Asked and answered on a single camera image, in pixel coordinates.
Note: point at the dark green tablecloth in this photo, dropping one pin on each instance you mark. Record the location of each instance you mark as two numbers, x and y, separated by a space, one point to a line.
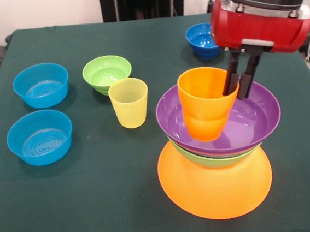
69 198

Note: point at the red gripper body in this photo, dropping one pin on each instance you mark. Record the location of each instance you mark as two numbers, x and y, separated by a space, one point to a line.
256 29

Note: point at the yellow cup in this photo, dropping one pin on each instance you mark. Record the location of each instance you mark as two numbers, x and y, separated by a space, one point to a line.
129 107

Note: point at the large green bowl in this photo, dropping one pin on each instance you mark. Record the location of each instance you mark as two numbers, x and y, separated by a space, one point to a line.
220 162

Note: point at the dark blue bowl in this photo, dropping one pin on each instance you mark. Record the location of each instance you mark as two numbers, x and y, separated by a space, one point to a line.
200 41

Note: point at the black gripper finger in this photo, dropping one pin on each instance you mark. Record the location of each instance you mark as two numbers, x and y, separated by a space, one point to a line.
248 76
231 73

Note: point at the light blue bowl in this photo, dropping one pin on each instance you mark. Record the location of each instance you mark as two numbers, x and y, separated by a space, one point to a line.
41 87
40 140

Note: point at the large orange bowl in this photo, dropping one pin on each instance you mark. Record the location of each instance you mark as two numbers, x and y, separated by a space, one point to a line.
217 192

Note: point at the purple bowl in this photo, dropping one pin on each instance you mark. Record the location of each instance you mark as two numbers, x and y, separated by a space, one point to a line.
252 128

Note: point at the small green bowl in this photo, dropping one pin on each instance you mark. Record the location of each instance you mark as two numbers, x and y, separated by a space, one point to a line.
107 74

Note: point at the orange cup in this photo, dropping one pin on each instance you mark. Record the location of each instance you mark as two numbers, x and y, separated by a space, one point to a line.
206 111

